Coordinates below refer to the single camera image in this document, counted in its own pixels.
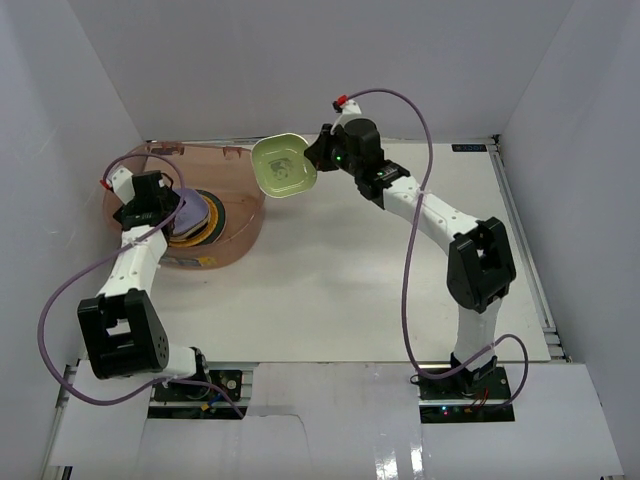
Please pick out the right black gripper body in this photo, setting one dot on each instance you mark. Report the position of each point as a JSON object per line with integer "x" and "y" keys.
{"x": 337, "y": 158}

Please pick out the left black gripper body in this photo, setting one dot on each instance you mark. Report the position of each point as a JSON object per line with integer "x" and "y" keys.
{"x": 167, "y": 206}

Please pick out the green square dish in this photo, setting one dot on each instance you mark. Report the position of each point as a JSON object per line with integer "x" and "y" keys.
{"x": 280, "y": 166}

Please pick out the purple square dish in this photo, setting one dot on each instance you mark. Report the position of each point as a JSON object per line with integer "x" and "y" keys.
{"x": 192, "y": 215}

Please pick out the yellow square dish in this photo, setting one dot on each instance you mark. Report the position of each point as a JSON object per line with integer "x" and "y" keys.
{"x": 192, "y": 238}

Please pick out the woven bamboo round tray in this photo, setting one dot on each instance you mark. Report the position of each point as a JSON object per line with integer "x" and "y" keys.
{"x": 200, "y": 222}

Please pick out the dark blue round plate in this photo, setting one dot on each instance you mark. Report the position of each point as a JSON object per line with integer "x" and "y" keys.
{"x": 218, "y": 216}

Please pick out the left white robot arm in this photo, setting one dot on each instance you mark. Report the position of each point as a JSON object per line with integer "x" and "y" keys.
{"x": 122, "y": 332}

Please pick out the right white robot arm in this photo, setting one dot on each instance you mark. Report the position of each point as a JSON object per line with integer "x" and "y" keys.
{"x": 480, "y": 265}

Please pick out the pink translucent plastic bin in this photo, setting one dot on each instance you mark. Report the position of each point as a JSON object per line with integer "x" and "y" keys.
{"x": 225, "y": 171}

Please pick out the dark blue label sticker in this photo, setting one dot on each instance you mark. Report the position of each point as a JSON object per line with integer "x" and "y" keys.
{"x": 468, "y": 148}

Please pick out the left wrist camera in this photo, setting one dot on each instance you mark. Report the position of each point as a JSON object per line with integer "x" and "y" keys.
{"x": 120, "y": 182}

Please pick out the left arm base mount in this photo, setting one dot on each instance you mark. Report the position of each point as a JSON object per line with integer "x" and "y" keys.
{"x": 215, "y": 395}

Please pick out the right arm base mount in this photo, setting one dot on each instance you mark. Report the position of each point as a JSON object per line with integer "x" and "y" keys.
{"x": 446, "y": 402}

